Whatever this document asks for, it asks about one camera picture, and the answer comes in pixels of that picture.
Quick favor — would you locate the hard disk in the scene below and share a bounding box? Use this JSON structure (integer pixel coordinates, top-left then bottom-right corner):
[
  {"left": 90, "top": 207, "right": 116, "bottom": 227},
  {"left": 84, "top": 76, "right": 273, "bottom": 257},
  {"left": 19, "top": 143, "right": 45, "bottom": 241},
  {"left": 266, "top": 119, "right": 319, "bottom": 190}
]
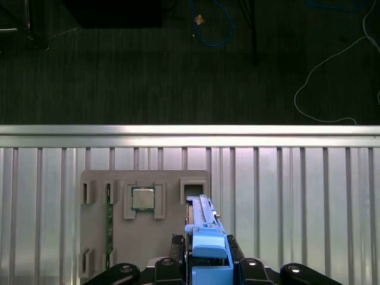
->
[{"left": 183, "top": 194, "right": 236, "bottom": 285}]

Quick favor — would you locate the white floor cable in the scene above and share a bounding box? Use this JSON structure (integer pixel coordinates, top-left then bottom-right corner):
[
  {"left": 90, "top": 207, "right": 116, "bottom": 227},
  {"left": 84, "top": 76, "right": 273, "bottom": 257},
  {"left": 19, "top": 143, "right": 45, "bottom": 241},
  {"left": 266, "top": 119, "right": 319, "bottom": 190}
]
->
[{"left": 293, "top": 0, "right": 380, "bottom": 125}]

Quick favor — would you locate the blue floor cable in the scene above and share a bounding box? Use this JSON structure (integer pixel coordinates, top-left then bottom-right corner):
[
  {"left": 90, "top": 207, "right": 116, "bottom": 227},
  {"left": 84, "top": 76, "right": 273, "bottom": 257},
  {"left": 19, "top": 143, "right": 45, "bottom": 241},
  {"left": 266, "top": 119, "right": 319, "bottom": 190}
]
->
[
  {"left": 189, "top": 0, "right": 235, "bottom": 48},
  {"left": 305, "top": 0, "right": 371, "bottom": 14}
]

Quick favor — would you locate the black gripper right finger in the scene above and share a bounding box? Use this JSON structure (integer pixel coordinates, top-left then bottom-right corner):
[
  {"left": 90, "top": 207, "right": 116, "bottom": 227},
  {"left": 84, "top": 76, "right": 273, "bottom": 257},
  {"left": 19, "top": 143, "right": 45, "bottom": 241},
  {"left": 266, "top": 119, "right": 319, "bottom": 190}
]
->
[{"left": 227, "top": 234, "right": 336, "bottom": 285}]

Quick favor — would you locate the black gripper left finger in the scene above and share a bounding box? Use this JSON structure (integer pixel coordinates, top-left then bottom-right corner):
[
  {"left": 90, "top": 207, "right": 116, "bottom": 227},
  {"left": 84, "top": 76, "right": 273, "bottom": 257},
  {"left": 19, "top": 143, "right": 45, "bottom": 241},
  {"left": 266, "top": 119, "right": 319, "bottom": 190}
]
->
[{"left": 83, "top": 233, "right": 185, "bottom": 285}]

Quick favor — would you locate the black desk leg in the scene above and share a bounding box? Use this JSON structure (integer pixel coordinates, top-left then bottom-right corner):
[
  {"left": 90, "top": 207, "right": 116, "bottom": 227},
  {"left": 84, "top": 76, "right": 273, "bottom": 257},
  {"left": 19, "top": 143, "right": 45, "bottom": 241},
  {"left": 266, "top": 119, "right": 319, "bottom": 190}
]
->
[{"left": 239, "top": 0, "right": 259, "bottom": 67}]

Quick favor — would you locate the CPU chip silver top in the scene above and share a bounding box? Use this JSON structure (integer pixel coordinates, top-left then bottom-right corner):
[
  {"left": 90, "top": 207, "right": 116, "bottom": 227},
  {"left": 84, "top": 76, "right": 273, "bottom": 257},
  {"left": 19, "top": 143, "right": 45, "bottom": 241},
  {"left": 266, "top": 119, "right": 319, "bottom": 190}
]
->
[{"left": 131, "top": 186, "right": 156, "bottom": 211}]

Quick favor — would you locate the metal chair frame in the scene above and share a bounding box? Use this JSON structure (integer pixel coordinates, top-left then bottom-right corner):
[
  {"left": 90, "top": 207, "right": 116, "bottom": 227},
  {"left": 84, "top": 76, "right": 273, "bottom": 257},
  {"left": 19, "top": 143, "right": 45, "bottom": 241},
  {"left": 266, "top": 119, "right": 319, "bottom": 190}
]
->
[{"left": 0, "top": 0, "right": 51, "bottom": 52}]

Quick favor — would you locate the grey parts rack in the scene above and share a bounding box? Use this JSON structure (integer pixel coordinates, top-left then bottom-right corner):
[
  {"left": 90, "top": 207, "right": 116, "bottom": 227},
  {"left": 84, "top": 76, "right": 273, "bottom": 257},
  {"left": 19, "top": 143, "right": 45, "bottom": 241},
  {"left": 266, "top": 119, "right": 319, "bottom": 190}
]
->
[{"left": 78, "top": 169, "right": 211, "bottom": 280}]

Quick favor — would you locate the green RAM stick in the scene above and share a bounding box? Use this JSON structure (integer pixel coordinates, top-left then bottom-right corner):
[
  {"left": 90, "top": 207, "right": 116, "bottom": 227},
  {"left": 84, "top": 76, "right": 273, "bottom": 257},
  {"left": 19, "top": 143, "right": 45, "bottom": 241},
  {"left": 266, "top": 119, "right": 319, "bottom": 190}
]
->
[{"left": 106, "top": 183, "right": 115, "bottom": 259}]

